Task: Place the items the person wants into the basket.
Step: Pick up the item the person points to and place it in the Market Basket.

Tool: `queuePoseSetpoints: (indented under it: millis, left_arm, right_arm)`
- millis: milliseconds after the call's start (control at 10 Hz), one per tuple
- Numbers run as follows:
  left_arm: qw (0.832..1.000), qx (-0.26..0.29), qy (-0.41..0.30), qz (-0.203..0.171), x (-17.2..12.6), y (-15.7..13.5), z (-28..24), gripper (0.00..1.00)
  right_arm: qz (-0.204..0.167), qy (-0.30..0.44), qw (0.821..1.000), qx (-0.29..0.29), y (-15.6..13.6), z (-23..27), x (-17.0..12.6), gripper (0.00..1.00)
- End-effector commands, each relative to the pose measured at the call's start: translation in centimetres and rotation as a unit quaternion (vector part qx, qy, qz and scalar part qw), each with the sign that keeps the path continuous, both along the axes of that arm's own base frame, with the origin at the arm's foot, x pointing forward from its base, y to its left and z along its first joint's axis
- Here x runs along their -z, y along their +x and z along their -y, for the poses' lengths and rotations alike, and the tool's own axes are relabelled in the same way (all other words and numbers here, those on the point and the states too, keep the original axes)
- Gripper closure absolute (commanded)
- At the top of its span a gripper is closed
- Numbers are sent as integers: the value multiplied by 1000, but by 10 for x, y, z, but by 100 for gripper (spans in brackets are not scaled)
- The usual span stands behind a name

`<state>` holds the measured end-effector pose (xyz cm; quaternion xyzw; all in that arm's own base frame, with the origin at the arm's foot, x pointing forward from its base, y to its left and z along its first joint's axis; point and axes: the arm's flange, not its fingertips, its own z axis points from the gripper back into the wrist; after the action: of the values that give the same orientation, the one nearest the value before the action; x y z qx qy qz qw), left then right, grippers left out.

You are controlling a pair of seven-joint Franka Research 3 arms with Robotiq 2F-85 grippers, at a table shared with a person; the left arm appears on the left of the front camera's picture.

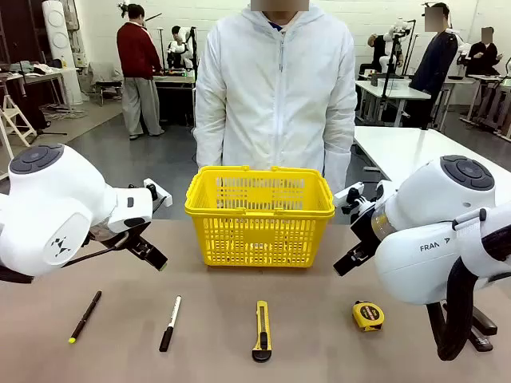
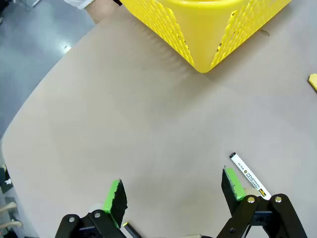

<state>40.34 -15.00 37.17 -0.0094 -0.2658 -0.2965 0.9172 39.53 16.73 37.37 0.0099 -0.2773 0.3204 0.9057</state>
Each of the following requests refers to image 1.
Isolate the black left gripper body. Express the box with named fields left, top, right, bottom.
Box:
left=89, top=220, right=153, bottom=251

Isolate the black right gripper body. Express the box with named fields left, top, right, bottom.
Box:
left=350, top=203, right=383, bottom=256

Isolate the yellow tape measure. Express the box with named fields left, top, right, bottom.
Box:
left=351, top=300, right=386, bottom=333

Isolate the yellow utility knife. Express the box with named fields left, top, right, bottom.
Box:
left=251, top=300, right=272, bottom=363

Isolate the person's right forearm white sleeve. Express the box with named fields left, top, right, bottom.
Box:
left=194, top=119, right=227, bottom=168

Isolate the person's left forearm white sleeve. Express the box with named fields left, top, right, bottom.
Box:
left=323, top=131, right=356, bottom=195

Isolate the yellow plastic shopping basket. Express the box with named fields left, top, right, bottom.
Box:
left=184, top=165, right=335, bottom=269

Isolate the person in white jacket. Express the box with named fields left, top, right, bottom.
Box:
left=194, top=0, right=358, bottom=195

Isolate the person in navy coat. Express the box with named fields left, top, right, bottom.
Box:
left=409, top=2, right=460, bottom=129

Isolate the person in red sweater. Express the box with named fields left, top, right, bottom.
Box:
left=116, top=3, right=165, bottom=140

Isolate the seated person in black top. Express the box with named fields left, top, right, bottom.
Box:
left=465, top=26, right=502, bottom=77

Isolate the white marker black cap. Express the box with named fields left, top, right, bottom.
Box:
left=158, top=294, right=183, bottom=353

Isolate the black highlighter yellow tip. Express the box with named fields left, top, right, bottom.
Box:
left=67, top=290, right=103, bottom=345

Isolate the large white table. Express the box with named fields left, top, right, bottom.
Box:
left=353, top=125, right=511, bottom=185

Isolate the black floor stand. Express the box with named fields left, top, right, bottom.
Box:
left=14, top=41, right=69, bottom=145

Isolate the white background work table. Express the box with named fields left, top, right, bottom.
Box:
left=355, top=78, right=433, bottom=128

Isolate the black table clamp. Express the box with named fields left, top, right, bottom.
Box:
left=441, top=302, right=499, bottom=353

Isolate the clear plastic storage box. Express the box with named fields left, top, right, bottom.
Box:
left=377, top=77, right=412, bottom=89

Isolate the white wooden step stool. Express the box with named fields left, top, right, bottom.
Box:
left=0, top=94, right=38, bottom=148

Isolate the black tripod stand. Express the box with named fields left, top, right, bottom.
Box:
left=378, top=30, right=405, bottom=120

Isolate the chair with grey cloth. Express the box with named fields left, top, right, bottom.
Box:
left=88, top=61, right=124, bottom=107

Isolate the dark background workbench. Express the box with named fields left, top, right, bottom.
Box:
left=153, top=71, right=197, bottom=125

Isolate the cluttered grey background table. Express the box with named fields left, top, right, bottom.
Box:
left=0, top=65, right=81, bottom=116

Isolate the white tower air conditioner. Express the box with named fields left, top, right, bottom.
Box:
left=42, top=0, right=84, bottom=105

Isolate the white background robot on stand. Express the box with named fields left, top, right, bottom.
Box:
left=374, top=18, right=412, bottom=73

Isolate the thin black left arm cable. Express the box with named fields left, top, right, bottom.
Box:
left=61, top=231, right=131, bottom=267

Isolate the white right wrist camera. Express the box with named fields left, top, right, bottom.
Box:
left=333, top=181, right=365, bottom=208

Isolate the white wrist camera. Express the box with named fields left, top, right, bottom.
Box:
left=333, top=181, right=365, bottom=208
left=143, top=177, right=173, bottom=207

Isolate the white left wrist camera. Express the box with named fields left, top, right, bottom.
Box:
left=143, top=177, right=173, bottom=207

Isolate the black left arm cable sleeve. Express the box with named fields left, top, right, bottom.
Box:
left=0, top=263, right=35, bottom=285

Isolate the black arm cable sleeve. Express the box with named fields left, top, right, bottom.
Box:
left=425, top=229, right=511, bottom=362
left=0, top=263, right=35, bottom=285

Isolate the black right arm cable sleeve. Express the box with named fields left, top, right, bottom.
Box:
left=425, top=229, right=511, bottom=362

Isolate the white metal table frame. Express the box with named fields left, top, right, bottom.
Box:
left=0, top=117, right=15, bottom=180

